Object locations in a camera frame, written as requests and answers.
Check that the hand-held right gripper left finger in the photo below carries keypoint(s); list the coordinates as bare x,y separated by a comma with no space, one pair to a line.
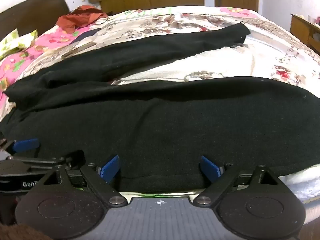
110,168

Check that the red cloth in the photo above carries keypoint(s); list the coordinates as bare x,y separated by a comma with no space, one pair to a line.
77,17

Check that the dark wooden headboard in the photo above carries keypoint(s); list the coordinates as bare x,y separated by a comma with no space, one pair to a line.
30,10

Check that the dark blue flat object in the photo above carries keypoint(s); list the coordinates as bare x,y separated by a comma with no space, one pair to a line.
87,34

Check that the black pants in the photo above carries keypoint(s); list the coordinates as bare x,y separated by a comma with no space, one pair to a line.
175,130

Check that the white cloth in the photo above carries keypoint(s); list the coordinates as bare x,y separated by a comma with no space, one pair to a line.
303,180

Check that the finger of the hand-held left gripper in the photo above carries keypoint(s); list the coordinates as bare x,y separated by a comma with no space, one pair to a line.
25,145

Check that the green and yellow pillow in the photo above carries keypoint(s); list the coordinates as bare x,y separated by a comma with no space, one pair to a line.
15,42

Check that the white floral quilt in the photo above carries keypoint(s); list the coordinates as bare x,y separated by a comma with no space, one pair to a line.
212,62

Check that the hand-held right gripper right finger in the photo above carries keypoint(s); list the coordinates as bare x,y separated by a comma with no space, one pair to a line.
209,168

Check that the wooden side table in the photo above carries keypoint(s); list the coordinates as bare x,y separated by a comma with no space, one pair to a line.
302,32

